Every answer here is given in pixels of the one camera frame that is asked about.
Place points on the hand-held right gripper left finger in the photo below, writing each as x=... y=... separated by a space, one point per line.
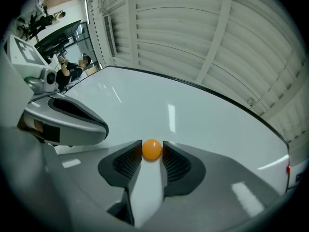
x=96 y=175

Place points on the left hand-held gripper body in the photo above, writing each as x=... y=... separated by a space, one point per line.
x=36 y=81

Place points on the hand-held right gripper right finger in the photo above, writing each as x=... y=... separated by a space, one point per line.
x=217 y=192

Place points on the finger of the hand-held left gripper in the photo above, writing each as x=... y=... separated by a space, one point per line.
x=77 y=134
x=72 y=106

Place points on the orange round magnet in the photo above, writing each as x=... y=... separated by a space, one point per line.
x=151 y=149

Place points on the red round magnet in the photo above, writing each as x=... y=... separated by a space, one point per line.
x=288 y=169

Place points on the large black display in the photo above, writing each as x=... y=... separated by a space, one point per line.
x=55 y=39

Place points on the white air vent unit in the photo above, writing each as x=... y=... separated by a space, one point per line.
x=109 y=35

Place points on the ceiling light panel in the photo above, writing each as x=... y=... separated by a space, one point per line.
x=87 y=11

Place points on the black-framed whiteboard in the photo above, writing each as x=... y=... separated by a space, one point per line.
x=169 y=100

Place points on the white dome security camera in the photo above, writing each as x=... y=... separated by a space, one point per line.
x=251 y=102

